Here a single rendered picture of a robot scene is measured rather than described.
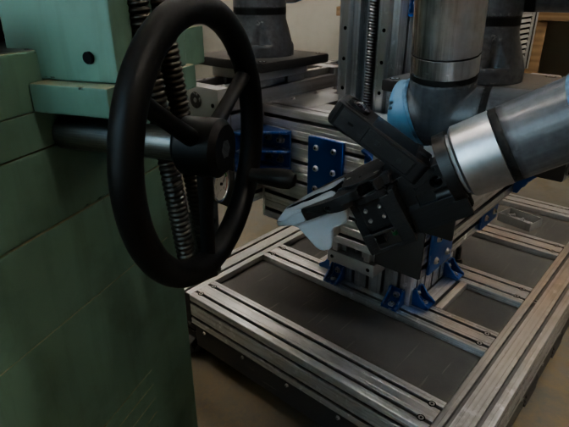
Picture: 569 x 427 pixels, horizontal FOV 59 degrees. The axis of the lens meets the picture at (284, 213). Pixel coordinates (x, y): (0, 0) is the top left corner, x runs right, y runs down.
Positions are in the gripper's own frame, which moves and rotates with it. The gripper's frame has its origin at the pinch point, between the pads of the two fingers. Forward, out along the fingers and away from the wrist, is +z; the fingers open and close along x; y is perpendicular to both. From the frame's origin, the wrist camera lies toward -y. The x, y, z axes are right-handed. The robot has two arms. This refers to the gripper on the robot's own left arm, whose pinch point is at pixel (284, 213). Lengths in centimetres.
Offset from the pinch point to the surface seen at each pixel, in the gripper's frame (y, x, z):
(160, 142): -13.9, -8.5, 4.0
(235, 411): 50, 33, 56
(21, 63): -27.1, -10.6, 12.0
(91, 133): -18.2, -8.4, 11.2
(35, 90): -24.4, -10.4, 12.5
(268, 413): 54, 35, 49
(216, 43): -70, 337, 158
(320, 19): -43, 325, 69
